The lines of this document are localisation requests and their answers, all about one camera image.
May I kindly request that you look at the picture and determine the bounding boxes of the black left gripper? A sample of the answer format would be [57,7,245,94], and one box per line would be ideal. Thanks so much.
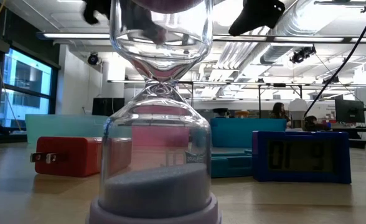
[82,0,112,26]

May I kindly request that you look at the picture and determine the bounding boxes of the teal digital clock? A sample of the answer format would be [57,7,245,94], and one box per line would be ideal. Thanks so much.
[210,147,254,179]

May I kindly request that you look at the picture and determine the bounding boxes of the royal blue digital clock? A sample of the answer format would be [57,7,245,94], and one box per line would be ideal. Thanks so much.
[251,130,352,185]

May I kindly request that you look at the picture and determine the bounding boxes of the black ceiling spotlight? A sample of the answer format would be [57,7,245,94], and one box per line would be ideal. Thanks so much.
[289,45,317,65]
[87,52,100,66]

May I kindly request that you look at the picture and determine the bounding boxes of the long ceiling light bar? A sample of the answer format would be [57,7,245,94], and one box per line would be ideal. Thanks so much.
[36,32,366,44]

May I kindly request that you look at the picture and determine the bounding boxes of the large window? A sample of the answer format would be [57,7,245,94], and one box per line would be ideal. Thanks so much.
[0,46,59,128]

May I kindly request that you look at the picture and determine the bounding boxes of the black monitor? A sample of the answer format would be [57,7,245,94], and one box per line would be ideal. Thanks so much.
[334,98,366,124]
[91,97,125,117]

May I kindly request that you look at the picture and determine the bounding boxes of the person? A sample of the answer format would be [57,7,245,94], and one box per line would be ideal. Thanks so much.
[270,101,291,125]
[304,115,330,132]

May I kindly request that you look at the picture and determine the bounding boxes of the white light bulb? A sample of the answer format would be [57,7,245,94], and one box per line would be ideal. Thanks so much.
[288,98,309,130]

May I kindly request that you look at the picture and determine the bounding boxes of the green plastic tray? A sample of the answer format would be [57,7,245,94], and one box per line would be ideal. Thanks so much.
[25,113,133,146]

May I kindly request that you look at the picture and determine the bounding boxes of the teal plastic tray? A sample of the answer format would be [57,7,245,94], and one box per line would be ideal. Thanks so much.
[210,117,287,149]

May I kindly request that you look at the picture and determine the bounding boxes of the black desk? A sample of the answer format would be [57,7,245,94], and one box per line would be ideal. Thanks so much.
[329,123,366,141]

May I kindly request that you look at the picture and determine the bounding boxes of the purple hourglass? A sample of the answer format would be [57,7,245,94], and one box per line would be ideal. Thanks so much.
[88,0,223,224]

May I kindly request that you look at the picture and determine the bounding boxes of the silver ventilation duct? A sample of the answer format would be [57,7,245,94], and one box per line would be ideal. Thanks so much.
[259,0,314,66]

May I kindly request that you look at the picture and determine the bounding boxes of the long black cable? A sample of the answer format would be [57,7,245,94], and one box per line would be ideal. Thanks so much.
[303,0,366,121]

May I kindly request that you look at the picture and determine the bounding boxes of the red usb wall charger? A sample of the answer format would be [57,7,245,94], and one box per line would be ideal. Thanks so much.
[30,136,133,178]

